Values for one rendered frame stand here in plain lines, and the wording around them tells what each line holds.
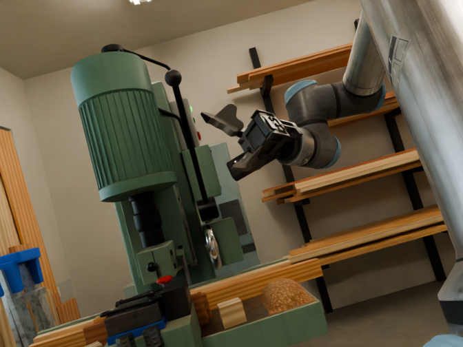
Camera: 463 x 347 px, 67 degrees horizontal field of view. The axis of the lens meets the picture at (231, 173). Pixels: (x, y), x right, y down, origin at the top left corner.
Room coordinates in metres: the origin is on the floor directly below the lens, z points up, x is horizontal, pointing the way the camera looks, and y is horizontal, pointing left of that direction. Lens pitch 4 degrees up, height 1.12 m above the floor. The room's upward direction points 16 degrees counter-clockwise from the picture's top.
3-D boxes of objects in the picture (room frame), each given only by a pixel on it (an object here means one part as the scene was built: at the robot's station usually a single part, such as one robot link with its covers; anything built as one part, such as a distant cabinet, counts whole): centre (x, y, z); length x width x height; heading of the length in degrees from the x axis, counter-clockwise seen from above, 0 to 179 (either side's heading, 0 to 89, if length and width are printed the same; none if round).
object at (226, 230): (1.01, 0.08, 1.02); 0.09 x 0.07 x 0.12; 96
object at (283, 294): (0.74, -0.04, 0.92); 0.14 x 0.09 x 0.04; 6
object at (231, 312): (0.69, 0.07, 0.92); 0.04 x 0.03 x 0.04; 102
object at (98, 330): (0.71, 0.24, 0.93); 0.24 x 0.01 x 0.06; 96
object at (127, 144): (0.81, 0.21, 1.35); 0.18 x 0.18 x 0.31
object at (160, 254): (0.83, 0.21, 1.03); 0.14 x 0.07 x 0.09; 6
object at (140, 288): (1.10, 0.25, 1.16); 0.22 x 0.22 x 0.72; 6
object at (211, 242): (0.95, 0.10, 1.02); 0.12 x 0.03 x 0.12; 6
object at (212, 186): (1.04, 0.08, 1.23); 0.09 x 0.08 x 0.15; 6
